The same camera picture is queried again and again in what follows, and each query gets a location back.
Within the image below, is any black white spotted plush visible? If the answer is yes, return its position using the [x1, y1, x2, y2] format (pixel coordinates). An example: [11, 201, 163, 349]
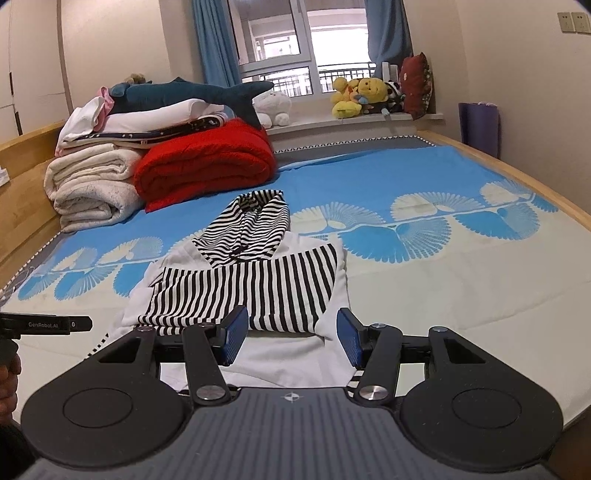
[380, 82, 407, 114]

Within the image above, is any white wardrobe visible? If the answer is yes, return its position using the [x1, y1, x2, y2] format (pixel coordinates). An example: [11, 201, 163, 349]
[0, 0, 72, 139]

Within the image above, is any blue curtain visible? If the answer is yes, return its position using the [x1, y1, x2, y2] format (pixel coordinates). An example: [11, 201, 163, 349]
[364, 0, 414, 68]
[191, 0, 243, 89]

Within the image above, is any blue shark plush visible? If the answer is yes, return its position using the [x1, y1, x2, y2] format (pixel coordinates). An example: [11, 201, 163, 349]
[108, 77, 276, 130]

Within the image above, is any white plush toy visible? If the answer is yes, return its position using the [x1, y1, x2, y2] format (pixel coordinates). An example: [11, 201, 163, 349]
[252, 89, 293, 128]

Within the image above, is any white windowsill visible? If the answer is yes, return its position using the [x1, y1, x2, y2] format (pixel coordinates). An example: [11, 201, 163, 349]
[267, 111, 445, 140]

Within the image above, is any black white striped hoodie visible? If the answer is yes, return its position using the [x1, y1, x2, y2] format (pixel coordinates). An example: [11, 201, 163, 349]
[83, 189, 350, 398]

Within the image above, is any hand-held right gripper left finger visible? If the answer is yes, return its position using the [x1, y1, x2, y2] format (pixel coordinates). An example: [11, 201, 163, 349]
[85, 305, 250, 408]

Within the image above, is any cream fleece folded blanket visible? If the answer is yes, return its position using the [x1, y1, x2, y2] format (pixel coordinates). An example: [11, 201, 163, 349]
[44, 143, 147, 233]

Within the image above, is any red cushion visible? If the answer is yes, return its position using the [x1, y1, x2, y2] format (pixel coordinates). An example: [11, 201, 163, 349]
[399, 52, 435, 121]

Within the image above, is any window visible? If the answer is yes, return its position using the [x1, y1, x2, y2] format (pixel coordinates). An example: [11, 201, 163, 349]
[226, 0, 378, 98]

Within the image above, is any blue white patterned bed sheet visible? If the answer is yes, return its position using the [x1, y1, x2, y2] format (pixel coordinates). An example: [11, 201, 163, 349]
[0, 137, 591, 428]

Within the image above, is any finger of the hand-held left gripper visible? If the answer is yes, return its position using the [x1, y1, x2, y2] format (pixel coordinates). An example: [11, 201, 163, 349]
[0, 313, 93, 336]

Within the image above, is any person's left hand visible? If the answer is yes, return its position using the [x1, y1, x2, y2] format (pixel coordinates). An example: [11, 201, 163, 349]
[0, 354, 23, 423]

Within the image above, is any red folded blanket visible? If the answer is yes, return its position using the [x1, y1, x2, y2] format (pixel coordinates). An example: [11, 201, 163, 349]
[133, 117, 278, 213]

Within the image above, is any yellow round face plush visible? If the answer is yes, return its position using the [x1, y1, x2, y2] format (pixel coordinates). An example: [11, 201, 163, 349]
[353, 77, 389, 114]

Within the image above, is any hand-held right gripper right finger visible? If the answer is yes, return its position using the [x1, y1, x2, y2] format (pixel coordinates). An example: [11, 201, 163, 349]
[337, 308, 502, 408]

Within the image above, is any dark star print cloth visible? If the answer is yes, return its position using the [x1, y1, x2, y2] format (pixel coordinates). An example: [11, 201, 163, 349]
[62, 114, 230, 145]

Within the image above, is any yellow duck plush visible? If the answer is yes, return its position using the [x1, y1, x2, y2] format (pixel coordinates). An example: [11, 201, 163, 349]
[331, 77, 363, 119]

